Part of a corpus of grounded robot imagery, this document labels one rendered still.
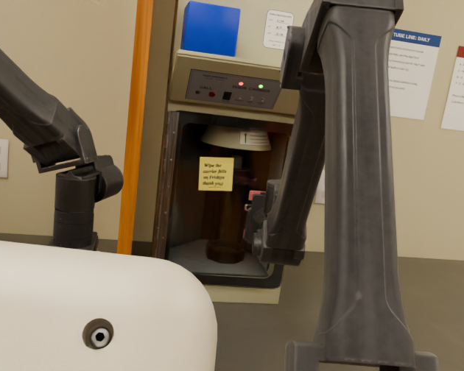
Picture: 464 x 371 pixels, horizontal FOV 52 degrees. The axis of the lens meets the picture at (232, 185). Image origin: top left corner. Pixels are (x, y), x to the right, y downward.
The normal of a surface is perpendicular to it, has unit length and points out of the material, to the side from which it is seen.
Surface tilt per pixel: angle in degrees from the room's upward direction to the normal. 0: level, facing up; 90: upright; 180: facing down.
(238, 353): 0
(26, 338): 48
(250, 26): 90
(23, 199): 90
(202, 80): 135
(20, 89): 72
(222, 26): 90
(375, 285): 56
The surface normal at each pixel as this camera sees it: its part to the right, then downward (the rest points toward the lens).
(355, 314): 0.06, -0.36
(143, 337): 0.23, -0.47
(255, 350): 0.13, -0.97
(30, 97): 0.91, -0.17
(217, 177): 0.15, 0.23
